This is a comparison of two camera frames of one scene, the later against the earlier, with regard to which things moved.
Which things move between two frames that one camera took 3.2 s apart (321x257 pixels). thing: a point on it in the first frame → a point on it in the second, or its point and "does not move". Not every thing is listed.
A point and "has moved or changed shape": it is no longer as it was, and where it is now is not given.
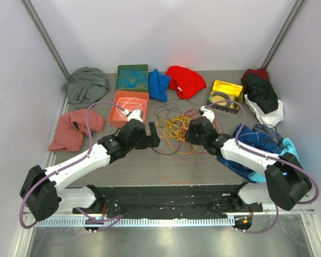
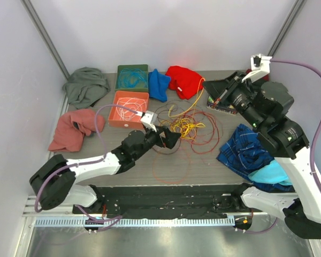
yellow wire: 175,130 has moved or changed shape
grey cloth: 85,86 does not move
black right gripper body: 193,137 → 238,94
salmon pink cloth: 71,127 does not move
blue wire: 136,78 does not move
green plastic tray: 132,77 does not move
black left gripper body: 142,143 → 152,138
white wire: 130,103 does not move
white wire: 132,103 does not move
